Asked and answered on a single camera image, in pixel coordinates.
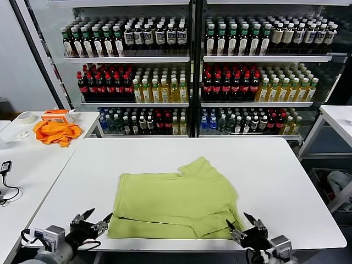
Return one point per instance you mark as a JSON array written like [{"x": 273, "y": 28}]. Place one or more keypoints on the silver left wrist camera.
[{"x": 53, "y": 236}]

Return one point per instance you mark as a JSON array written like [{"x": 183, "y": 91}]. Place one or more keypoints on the cola bottle red cap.
[
  {"x": 83, "y": 89},
  {"x": 119, "y": 89},
  {"x": 92, "y": 89},
  {"x": 101, "y": 89},
  {"x": 235, "y": 88},
  {"x": 216, "y": 88},
  {"x": 226, "y": 88},
  {"x": 245, "y": 88},
  {"x": 110, "y": 89},
  {"x": 272, "y": 125},
  {"x": 128, "y": 89},
  {"x": 207, "y": 88},
  {"x": 254, "y": 88},
  {"x": 280, "y": 125},
  {"x": 168, "y": 125},
  {"x": 160, "y": 125}
]

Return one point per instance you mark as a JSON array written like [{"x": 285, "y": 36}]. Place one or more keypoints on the large white table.
[{"x": 261, "y": 154}]

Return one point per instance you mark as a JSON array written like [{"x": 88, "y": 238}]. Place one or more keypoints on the beige masking tape roll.
[{"x": 26, "y": 123}]

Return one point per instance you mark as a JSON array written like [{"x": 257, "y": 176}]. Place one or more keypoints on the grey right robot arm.
[{"x": 275, "y": 259}]

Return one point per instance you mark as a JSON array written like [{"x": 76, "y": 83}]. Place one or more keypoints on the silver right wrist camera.
[{"x": 281, "y": 243}]

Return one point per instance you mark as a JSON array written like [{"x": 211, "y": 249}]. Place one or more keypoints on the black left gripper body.
[{"x": 83, "y": 233}]

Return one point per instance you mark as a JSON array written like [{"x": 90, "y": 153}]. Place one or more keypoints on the black framed glass door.
[{"x": 40, "y": 55}]

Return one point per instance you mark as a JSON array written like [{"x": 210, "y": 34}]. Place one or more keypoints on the yellow juice bottle white cap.
[
  {"x": 292, "y": 94},
  {"x": 310, "y": 94},
  {"x": 288, "y": 127},
  {"x": 297, "y": 127},
  {"x": 183, "y": 94},
  {"x": 165, "y": 94},
  {"x": 137, "y": 94},
  {"x": 147, "y": 94},
  {"x": 301, "y": 94},
  {"x": 272, "y": 94},
  {"x": 175, "y": 127},
  {"x": 156, "y": 94},
  {"x": 263, "y": 94},
  {"x": 183, "y": 127},
  {"x": 282, "y": 94},
  {"x": 174, "y": 94}
]

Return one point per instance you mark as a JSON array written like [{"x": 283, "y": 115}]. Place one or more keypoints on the white side table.
[
  {"x": 88, "y": 121},
  {"x": 338, "y": 115},
  {"x": 35, "y": 176}
]

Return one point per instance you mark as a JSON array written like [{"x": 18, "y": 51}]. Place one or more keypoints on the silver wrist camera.
[
  {"x": 281, "y": 243},
  {"x": 53, "y": 236}
]

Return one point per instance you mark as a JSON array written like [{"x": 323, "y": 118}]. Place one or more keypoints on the grey crumpled cloth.
[{"x": 339, "y": 178}]

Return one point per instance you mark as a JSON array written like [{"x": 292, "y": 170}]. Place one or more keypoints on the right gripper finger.
[
  {"x": 257, "y": 224},
  {"x": 236, "y": 233}
]

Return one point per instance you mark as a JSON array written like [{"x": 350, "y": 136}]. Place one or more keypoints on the beverage display shelving unit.
[{"x": 196, "y": 68}]

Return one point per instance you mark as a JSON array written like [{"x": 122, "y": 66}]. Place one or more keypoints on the dark drink bottle white cap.
[
  {"x": 238, "y": 127},
  {"x": 255, "y": 126},
  {"x": 134, "y": 126},
  {"x": 150, "y": 126},
  {"x": 263, "y": 126},
  {"x": 126, "y": 126},
  {"x": 247, "y": 127},
  {"x": 142, "y": 126}
]

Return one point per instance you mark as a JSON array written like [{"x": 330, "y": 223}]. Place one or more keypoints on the crumpled orange cloth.
[{"x": 55, "y": 133}]

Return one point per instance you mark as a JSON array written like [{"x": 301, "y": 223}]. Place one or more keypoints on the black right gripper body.
[{"x": 255, "y": 239}]

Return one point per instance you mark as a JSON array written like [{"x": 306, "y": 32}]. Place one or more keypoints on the blue water bottle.
[
  {"x": 213, "y": 127},
  {"x": 103, "y": 125},
  {"x": 204, "y": 127}
]

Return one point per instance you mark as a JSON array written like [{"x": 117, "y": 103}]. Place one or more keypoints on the white metal shelf board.
[
  {"x": 261, "y": 59},
  {"x": 255, "y": 104},
  {"x": 132, "y": 105},
  {"x": 123, "y": 60},
  {"x": 110, "y": 2},
  {"x": 145, "y": 135},
  {"x": 247, "y": 136},
  {"x": 275, "y": 2}
]

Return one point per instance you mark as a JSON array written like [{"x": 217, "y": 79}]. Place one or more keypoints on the dark bottle beige label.
[
  {"x": 277, "y": 35},
  {"x": 288, "y": 35}
]

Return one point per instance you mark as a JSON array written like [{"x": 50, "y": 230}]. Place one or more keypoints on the black plastic crate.
[{"x": 316, "y": 178}]

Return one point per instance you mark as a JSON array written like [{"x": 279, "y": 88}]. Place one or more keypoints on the dark tea bottle green cap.
[
  {"x": 88, "y": 45},
  {"x": 211, "y": 42},
  {"x": 108, "y": 45},
  {"x": 243, "y": 42},
  {"x": 78, "y": 45},
  {"x": 264, "y": 42},
  {"x": 232, "y": 42},
  {"x": 98, "y": 45},
  {"x": 254, "y": 42},
  {"x": 68, "y": 45},
  {"x": 119, "y": 45},
  {"x": 222, "y": 42}
]

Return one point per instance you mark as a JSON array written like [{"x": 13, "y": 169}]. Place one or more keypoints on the green water bottle white cap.
[
  {"x": 230, "y": 126},
  {"x": 222, "y": 126}
]

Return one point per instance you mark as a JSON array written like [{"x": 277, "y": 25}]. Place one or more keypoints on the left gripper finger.
[
  {"x": 81, "y": 219},
  {"x": 101, "y": 225}
]

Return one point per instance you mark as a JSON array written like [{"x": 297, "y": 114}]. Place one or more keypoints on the orange and white box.
[{"x": 55, "y": 113}]

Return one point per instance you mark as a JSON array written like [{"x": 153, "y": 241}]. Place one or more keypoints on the dark bottle blue label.
[
  {"x": 309, "y": 37},
  {"x": 298, "y": 37},
  {"x": 330, "y": 37},
  {"x": 181, "y": 37},
  {"x": 128, "y": 37},
  {"x": 171, "y": 37},
  {"x": 319, "y": 37},
  {"x": 138, "y": 37},
  {"x": 160, "y": 37},
  {"x": 148, "y": 37}
]

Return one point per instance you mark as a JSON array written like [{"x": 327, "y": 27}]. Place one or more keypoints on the lime green t-shirt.
[{"x": 170, "y": 198}]

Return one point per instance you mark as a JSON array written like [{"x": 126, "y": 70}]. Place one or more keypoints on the black power adapter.
[{"x": 6, "y": 166}]

